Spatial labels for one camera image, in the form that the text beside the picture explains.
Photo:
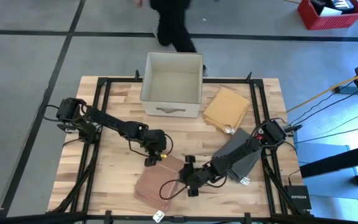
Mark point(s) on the black stand beam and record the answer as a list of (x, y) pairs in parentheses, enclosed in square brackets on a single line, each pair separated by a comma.
[(337, 160)]

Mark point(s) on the black metal table frame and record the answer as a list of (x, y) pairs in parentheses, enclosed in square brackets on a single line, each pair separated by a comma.
[(120, 80)]

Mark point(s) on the black Netgear network switch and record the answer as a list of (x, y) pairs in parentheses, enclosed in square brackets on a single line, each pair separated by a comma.
[(298, 197)]

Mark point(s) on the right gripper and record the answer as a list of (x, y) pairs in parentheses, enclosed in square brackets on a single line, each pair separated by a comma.
[(199, 177)]

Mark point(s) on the black device in crate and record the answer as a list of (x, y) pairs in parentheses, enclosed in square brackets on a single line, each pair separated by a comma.
[(337, 4)]

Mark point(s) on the person's hand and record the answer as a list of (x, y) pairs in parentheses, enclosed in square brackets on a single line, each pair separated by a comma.
[(139, 3)]

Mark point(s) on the red plastic crate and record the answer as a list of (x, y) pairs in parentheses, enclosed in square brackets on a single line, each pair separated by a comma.
[(328, 22)]

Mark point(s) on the beige fabric storage box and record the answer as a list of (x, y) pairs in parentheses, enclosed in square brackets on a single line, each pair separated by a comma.
[(172, 87)]

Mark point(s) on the person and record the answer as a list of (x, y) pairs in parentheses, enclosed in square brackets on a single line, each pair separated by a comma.
[(172, 25)]

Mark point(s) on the pink towel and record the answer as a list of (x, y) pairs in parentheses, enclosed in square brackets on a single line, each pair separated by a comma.
[(158, 183)]

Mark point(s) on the grey towel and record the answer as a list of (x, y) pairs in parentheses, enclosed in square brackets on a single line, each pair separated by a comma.
[(241, 155)]

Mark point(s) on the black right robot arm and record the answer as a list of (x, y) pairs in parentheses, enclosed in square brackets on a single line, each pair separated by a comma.
[(247, 149)]

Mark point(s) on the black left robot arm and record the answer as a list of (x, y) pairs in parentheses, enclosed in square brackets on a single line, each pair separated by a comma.
[(110, 123)]

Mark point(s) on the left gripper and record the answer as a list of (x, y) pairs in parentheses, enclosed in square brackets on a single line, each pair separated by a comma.
[(155, 141)]

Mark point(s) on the orange towel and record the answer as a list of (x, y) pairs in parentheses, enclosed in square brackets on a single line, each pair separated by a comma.
[(227, 109)]

